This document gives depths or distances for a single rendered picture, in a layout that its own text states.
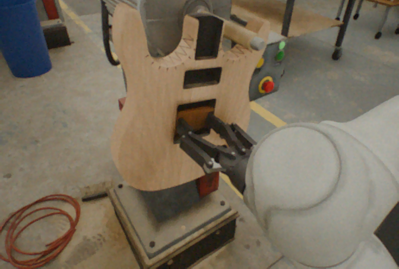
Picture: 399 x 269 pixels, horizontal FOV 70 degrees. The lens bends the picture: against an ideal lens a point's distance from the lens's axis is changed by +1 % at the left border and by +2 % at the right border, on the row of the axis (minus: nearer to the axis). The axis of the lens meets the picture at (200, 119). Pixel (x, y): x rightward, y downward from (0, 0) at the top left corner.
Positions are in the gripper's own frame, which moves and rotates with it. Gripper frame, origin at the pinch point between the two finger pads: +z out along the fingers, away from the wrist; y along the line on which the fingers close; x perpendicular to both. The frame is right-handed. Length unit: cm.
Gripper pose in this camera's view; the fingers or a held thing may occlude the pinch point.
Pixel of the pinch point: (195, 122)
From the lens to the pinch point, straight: 61.8
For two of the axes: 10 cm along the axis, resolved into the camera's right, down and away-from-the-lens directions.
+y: 8.2, -1.8, 5.4
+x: 1.4, -8.5, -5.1
